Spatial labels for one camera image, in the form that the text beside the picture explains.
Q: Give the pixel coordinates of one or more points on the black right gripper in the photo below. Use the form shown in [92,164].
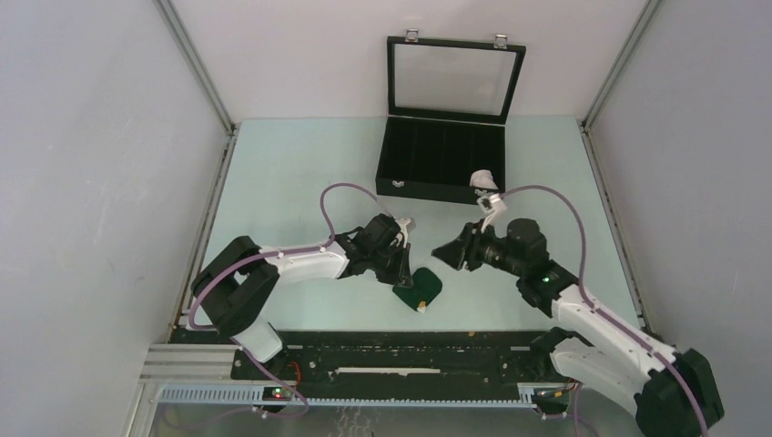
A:
[463,248]

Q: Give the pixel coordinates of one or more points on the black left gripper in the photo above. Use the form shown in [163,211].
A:
[404,278]

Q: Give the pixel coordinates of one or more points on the green snowman sock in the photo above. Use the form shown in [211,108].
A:
[426,287]

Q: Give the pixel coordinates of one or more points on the white sock with black stripes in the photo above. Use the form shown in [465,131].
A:
[483,178]

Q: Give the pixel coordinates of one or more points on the black display case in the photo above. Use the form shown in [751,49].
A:
[448,103]

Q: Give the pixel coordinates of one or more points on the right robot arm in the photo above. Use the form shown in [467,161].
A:
[668,392]

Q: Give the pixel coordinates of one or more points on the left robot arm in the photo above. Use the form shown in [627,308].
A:
[232,290]

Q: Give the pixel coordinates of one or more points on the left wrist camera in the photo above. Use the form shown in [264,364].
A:
[406,226]

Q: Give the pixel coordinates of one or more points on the right aluminium frame post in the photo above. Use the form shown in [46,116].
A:
[622,59]

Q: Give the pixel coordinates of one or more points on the aluminium frame post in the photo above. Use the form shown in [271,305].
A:
[173,20]
[622,59]

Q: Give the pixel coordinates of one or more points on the left aluminium frame post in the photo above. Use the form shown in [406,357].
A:
[173,20]

